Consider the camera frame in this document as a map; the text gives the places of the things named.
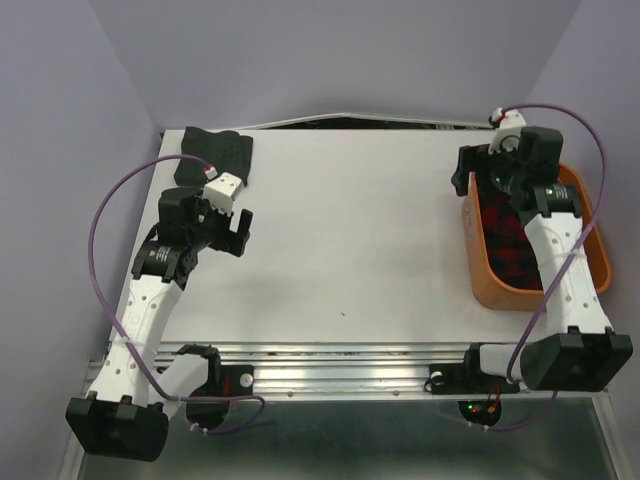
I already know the aluminium extrusion frame rail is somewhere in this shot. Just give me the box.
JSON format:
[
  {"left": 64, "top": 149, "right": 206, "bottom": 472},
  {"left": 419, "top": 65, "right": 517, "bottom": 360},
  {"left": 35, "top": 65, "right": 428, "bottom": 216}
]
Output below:
[{"left": 79, "top": 341, "right": 612, "bottom": 401}]

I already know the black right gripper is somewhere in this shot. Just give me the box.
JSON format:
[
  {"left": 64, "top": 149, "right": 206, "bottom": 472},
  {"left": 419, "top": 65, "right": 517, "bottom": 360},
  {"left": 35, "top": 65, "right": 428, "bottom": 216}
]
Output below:
[{"left": 450, "top": 136, "right": 528, "bottom": 196}]

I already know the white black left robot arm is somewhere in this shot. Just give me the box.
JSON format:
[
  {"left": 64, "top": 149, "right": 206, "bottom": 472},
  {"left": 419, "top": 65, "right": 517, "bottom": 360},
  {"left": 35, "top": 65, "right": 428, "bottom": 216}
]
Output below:
[{"left": 65, "top": 179, "right": 253, "bottom": 462}]

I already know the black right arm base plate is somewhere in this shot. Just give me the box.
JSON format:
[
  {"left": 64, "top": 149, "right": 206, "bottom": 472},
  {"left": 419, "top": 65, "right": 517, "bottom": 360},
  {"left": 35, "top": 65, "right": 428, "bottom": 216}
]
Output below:
[{"left": 424, "top": 363, "right": 520, "bottom": 395}]

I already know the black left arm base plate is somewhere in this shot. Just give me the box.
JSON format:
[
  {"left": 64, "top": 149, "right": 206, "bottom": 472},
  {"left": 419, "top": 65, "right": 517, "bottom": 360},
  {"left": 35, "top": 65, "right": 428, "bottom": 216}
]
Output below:
[{"left": 190, "top": 364, "right": 255, "bottom": 397}]

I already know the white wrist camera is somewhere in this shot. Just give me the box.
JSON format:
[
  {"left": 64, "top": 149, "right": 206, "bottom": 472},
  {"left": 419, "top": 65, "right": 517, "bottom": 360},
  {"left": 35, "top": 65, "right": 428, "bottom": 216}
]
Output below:
[
  {"left": 203, "top": 172, "right": 245, "bottom": 216},
  {"left": 488, "top": 108, "right": 527, "bottom": 155}
]

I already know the dark grey dotted skirt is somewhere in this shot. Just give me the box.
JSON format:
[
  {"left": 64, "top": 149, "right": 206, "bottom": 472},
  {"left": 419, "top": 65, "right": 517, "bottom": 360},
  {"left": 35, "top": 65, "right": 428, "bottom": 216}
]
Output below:
[{"left": 174, "top": 126, "right": 254, "bottom": 188}]

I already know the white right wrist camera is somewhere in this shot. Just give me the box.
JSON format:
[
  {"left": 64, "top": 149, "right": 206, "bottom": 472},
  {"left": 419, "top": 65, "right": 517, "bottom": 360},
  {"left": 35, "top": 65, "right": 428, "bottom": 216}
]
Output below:
[{"left": 488, "top": 108, "right": 527, "bottom": 155}]

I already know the orange plastic bin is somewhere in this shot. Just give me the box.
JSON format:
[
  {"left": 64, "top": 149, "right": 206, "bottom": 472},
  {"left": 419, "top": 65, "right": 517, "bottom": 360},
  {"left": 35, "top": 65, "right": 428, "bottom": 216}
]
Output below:
[{"left": 459, "top": 162, "right": 614, "bottom": 312}]

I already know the red black plaid skirt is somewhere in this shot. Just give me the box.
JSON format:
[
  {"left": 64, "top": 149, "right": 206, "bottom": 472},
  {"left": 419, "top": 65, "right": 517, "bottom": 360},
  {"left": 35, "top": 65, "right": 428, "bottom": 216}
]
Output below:
[{"left": 476, "top": 176, "right": 542, "bottom": 290}]

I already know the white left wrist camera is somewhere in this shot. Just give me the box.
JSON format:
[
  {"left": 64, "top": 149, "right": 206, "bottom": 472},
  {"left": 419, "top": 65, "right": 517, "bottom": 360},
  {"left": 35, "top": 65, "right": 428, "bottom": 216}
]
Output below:
[{"left": 203, "top": 172, "right": 245, "bottom": 216}]

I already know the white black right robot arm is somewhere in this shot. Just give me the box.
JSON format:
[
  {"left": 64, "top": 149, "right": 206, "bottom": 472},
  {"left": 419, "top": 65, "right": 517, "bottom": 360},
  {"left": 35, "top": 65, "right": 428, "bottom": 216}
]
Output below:
[{"left": 451, "top": 127, "right": 633, "bottom": 392}]

